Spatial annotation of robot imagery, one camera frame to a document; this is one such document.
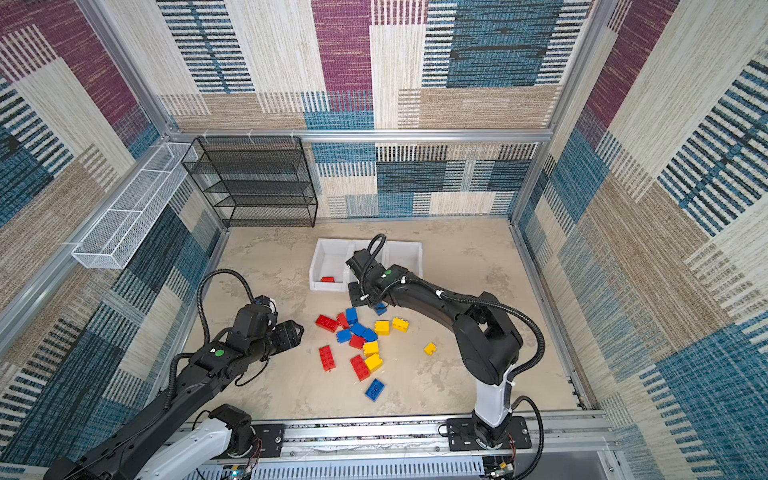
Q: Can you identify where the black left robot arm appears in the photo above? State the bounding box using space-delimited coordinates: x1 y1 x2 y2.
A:
44 270 304 479

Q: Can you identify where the white wire mesh basket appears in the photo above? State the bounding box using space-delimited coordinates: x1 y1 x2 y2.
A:
72 142 189 270

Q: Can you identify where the white three-compartment bin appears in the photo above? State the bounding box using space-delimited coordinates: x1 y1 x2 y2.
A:
309 238 425 296

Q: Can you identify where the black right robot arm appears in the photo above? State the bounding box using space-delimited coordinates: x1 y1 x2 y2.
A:
346 234 546 448

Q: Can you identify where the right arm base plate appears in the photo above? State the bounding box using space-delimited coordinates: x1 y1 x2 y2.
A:
438 415 532 451

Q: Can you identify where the aluminium front rail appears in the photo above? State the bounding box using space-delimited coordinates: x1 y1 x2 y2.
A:
254 406 618 462

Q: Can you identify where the black wire shelf rack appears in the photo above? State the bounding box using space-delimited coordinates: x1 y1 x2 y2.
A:
181 136 318 228

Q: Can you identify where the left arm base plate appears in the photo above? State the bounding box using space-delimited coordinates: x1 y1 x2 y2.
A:
243 423 286 462

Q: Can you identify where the blue brick bottom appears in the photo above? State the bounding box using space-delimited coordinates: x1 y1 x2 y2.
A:
365 379 385 402

